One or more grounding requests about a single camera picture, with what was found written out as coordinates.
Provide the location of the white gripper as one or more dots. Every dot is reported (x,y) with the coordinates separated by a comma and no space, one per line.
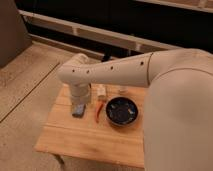
(80,94)

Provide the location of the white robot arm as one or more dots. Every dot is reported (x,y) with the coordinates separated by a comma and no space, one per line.
(178,106)

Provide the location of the blue sponge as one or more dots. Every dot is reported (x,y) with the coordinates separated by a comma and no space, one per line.
(78,110)

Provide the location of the small white bottle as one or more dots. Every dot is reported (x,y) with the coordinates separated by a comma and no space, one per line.
(101,92)

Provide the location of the white cup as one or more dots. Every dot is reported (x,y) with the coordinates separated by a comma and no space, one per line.
(122,89)

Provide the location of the dark blue bowl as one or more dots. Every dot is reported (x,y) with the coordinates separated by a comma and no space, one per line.
(121,111)

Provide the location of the wooden table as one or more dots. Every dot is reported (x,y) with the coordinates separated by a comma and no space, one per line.
(85,138)

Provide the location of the grey cabinet at left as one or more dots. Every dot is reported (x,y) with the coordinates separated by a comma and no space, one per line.
(14,37)

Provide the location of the white railing shelf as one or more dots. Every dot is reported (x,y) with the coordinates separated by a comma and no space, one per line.
(95,34)

